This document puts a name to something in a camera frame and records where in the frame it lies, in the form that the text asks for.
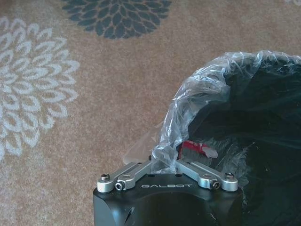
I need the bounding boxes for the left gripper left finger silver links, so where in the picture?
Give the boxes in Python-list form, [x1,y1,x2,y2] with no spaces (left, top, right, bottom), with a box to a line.
[96,154,154,193]

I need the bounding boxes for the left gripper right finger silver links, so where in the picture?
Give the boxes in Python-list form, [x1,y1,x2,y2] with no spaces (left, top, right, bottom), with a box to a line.
[174,160,239,192]

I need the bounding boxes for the black trash bin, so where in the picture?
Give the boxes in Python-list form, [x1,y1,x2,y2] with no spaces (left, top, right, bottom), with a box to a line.
[188,50,301,226]

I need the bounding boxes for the clear plastic bin liner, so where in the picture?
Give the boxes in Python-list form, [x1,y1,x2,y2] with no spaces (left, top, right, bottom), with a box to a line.
[124,49,301,226]

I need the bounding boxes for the red and white wrapper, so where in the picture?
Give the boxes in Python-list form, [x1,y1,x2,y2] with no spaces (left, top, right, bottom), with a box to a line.
[176,140,218,162]

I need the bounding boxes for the tan floral patterned carpet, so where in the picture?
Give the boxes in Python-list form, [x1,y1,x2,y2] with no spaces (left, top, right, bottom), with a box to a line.
[0,0,301,226]

